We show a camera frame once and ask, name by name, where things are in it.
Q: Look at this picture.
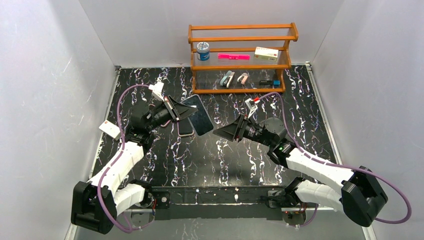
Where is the dark phone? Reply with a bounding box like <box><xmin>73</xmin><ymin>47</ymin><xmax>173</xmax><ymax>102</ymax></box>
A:
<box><xmin>181</xmin><ymin>94</ymin><xmax>214</xmax><ymax>136</ymax></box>

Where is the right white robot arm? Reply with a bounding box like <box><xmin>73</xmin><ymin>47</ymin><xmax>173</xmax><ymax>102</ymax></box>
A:
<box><xmin>213</xmin><ymin>114</ymin><xmax>388</xmax><ymax>227</ymax></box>

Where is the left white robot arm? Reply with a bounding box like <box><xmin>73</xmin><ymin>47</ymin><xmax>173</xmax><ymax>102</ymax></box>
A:
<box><xmin>70</xmin><ymin>96</ymin><xmax>198</xmax><ymax>235</ymax></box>

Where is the pink white stapler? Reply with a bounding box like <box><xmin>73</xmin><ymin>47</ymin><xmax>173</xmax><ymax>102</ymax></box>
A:
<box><xmin>237</xmin><ymin>72</ymin><xmax>249</xmax><ymax>86</ymax></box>

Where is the blue grey stapler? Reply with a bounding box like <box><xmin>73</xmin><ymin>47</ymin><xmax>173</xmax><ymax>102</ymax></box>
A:
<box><xmin>219</xmin><ymin>70</ymin><xmax>235</xmax><ymax>88</ymax></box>

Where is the black blue small device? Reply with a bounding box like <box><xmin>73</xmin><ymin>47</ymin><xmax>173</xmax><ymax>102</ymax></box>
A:
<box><xmin>259</xmin><ymin>80</ymin><xmax>281</xmax><ymax>88</ymax></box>

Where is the white box with red label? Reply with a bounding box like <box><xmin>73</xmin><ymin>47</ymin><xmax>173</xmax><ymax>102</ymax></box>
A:
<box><xmin>98</xmin><ymin>120</ymin><xmax>121</xmax><ymax>140</ymax></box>

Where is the blue white round jar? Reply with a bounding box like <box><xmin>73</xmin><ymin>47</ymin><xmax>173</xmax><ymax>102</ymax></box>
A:
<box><xmin>196</xmin><ymin>41</ymin><xmax>210</xmax><ymax>61</ymax></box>

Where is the pink plastic ruler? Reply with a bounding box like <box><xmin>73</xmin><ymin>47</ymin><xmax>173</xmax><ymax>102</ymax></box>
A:
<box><xmin>217</xmin><ymin>53</ymin><xmax>250</xmax><ymax>60</ymax></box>

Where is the orange wooden shelf rack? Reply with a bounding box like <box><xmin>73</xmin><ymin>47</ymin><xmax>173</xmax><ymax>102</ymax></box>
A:
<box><xmin>187</xmin><ymin>22</ymin><xmax>299</xmax><ymax>94</ymax></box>

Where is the white cardboard box on shelf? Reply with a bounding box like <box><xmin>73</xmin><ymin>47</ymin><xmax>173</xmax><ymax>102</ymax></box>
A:
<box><xmin>254</xmin><ymin>46</ymin><xmax>279</xmax><ymax>62</ymax></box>

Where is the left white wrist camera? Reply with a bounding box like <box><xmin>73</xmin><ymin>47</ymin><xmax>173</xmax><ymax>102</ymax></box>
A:
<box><xmin>148</xmin><ymin>81</ymin><xmax>164</xmax><ymax>102</ymax></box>

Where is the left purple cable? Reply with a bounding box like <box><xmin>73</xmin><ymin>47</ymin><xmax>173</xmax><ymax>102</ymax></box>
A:
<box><xmin>96</xmin><ymin>84</ymin><xmax>155</xmax><ymax>234</ymax></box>

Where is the purple cable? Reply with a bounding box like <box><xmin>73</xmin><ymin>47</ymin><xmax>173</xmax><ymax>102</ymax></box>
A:
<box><xmin>258</xmin><ymin>92</ymin><xmax>413</xmax><ymax>225</ymax></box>
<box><xmin>96</xmin><ymin>84</ymin><xmax>155</xmax><ymax>234</ymax></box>

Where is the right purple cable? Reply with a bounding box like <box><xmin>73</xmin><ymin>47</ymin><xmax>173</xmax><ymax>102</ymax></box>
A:
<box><xmin>258</xmin><ymin>92</ymin><xmax>413</xmax><ymax>225</ymax></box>

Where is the left black motor mount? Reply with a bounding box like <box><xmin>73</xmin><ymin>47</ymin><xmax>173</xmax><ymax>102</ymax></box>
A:
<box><xmin>152</xmin><ymin>190</ymin><xmax>171</xmax><ymax>210</ymax></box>

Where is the black motor mount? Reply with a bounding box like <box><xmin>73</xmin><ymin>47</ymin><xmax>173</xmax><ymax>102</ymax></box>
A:
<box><xmin>259</xmin><ymin>190</ymin><xmax>308</xmax><ymax>227</ymax></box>
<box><xmin>152</xmin><ymin>190</ymin><xmax>171</xmax><ymax>210</ymax></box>

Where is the right black motor mount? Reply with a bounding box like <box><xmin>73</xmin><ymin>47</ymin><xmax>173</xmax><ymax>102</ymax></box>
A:
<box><xmin>259</xmin><ymin>190</ymin><xmax>308</xmax><ymax>227</ymax></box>

